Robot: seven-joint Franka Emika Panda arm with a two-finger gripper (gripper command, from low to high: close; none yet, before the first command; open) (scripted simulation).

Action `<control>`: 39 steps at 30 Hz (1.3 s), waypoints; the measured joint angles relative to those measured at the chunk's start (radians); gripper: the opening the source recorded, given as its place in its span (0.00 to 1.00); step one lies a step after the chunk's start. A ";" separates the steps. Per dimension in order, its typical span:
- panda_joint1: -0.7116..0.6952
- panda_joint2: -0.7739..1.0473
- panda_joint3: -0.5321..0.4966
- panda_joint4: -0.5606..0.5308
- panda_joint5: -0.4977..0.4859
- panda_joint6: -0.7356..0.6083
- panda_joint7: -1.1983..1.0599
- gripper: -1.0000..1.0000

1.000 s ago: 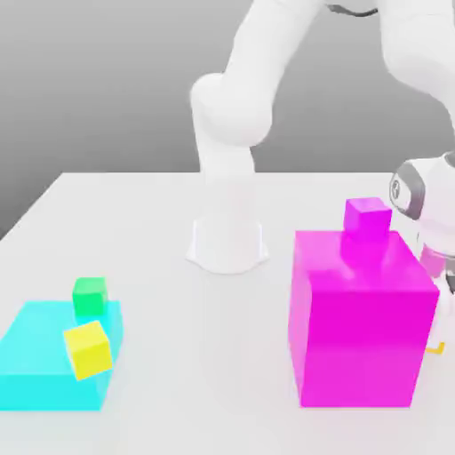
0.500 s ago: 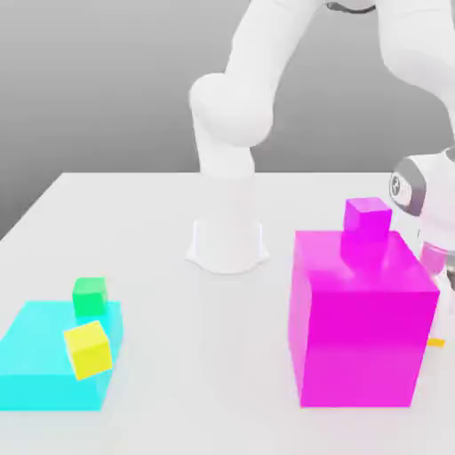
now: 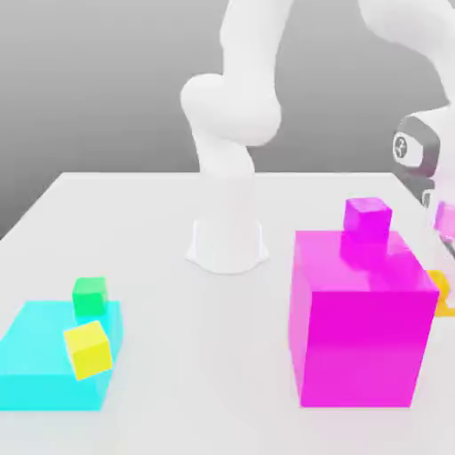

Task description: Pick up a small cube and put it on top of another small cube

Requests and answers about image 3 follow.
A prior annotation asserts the small magenta cube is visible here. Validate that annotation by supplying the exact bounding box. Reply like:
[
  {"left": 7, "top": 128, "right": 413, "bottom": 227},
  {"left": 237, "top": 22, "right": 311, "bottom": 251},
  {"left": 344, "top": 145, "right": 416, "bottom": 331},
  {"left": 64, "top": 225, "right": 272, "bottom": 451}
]
[{"left": 341, "top": 196, "right": 394, "bottom": 240}]

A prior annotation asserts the large magenta box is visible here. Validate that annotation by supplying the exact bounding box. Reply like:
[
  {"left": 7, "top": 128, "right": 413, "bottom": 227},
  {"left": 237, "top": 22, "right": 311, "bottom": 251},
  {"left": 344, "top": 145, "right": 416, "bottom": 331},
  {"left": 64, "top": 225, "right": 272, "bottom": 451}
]
[{"left": 288, "top": 229, "right": 441, "bottom": 409}]

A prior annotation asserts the small yellow cube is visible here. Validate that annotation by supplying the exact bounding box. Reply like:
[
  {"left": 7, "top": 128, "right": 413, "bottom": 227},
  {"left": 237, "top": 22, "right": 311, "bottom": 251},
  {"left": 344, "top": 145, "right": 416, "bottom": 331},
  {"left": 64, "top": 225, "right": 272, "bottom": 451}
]
[{"left": 62, "top": 320, "right": 114, "bottom": 382}]

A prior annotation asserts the large cyan box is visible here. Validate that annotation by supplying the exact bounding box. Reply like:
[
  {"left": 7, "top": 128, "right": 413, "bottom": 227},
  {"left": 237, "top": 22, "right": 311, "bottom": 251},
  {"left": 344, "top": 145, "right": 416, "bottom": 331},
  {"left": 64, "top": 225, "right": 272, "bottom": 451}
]
[{"left": 0, "top": 299, "right": 124, "bottom": 412}]

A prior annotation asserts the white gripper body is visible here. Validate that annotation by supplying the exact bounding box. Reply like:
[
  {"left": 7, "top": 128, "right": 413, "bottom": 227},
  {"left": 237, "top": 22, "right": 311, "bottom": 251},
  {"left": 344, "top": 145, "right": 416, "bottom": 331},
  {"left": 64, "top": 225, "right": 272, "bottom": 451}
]
[{"left": 430, "top": 198, "right": 455, "bottom": 282}]

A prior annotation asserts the small orange cube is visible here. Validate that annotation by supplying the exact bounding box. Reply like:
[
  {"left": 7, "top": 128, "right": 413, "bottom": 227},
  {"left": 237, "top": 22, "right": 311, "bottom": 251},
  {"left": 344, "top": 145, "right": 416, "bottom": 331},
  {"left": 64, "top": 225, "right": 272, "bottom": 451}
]
[{"left": 425, "top": 268, "right": 455, "bottom": 318}]

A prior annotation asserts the small green cube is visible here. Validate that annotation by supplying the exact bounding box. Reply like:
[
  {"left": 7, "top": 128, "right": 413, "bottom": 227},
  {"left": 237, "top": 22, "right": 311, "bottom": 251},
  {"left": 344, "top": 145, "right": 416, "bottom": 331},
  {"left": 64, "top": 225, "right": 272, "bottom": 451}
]
[{"left": 71, "top": 276, "right": 109, "bottom": 318}]

